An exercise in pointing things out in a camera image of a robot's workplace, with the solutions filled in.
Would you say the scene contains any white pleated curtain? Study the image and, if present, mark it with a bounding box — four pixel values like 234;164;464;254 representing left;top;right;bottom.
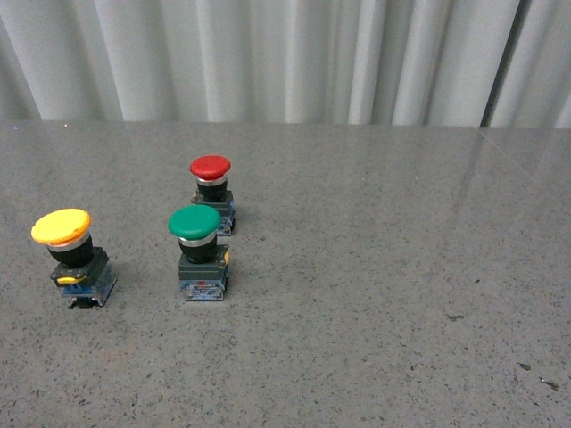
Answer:
1;1;570;128

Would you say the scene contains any yellow mushroom push button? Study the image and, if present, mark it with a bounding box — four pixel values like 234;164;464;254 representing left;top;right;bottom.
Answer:
30;208;117;308

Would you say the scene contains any red mushroom push button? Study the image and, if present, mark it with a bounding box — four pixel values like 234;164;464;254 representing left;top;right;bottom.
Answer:
189;154;236;236

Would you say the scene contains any green mushroom push button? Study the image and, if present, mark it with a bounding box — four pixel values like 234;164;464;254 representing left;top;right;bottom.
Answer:
169;205;229;301

